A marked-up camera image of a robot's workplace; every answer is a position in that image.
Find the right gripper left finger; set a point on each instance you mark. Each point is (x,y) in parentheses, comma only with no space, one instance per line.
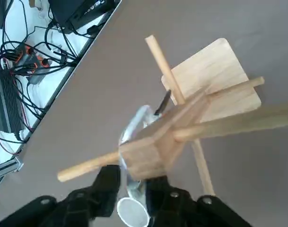
(82,203)

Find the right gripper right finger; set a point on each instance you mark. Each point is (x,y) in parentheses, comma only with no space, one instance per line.
(181,208)

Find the wooden peg rack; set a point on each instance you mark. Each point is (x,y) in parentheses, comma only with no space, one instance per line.
(143,160)

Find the ribbed black power supply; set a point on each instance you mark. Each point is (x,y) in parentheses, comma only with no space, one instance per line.
(6,106)

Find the orange black power strip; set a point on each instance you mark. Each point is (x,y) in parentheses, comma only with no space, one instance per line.
(28,59)

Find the smooth black power box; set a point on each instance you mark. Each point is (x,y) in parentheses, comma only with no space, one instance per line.
(82,14)

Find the black device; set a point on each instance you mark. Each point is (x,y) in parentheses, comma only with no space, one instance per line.
(0,14)

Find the aluminium frame post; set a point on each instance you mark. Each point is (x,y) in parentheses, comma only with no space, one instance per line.
(6,169)

